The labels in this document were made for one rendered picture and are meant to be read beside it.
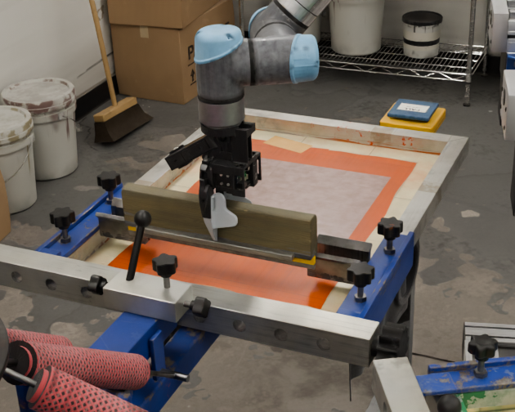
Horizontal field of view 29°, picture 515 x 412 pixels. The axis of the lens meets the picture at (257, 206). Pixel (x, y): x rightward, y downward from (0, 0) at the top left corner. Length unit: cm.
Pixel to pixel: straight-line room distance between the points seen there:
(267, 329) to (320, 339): 8
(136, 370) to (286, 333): 26
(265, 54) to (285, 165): 63
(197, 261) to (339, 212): 32
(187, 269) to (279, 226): 23
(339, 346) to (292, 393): 157
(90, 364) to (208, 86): 52
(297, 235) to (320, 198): 38
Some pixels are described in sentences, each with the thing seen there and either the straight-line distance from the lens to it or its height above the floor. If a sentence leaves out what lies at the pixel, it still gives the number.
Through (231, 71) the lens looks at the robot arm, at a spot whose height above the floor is 135.
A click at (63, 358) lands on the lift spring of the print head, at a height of 119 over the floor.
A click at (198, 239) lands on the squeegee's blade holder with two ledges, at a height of 104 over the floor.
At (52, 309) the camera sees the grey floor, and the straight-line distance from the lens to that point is 353.
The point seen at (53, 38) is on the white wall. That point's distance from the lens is 480.
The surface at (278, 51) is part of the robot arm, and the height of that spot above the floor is 137.
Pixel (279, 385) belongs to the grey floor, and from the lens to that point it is 307.
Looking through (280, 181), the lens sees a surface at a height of 95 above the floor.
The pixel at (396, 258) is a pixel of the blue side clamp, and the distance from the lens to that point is 171.
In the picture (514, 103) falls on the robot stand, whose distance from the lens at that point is 186.
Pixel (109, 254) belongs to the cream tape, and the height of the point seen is 95.
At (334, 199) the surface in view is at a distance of 202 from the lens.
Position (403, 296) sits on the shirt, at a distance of 219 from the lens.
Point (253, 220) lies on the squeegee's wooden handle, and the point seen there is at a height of 109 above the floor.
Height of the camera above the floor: 188
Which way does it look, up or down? 28 degrees down
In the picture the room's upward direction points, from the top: 2 degrees counter-clockwise
